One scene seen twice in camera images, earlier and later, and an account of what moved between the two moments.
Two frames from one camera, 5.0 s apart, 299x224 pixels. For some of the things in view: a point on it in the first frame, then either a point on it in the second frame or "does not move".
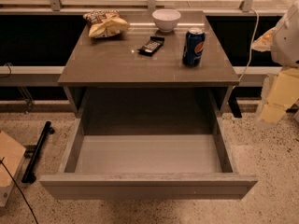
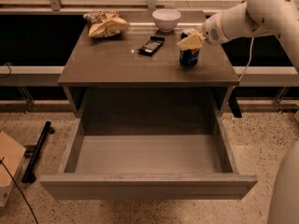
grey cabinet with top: [144, 72] does not move
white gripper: [287, 44] to [211, 30]
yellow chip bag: [106, 22] does not move
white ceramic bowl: [165, 20] does not move
